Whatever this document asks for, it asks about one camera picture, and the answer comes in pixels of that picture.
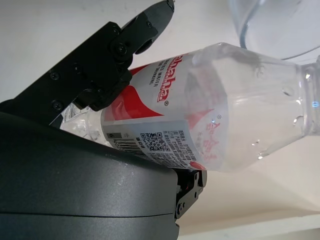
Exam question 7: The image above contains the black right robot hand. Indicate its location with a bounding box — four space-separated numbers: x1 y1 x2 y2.
0 0 208 240

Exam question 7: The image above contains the clear plastic water bottle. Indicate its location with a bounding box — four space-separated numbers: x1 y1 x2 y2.
48 41 320 175

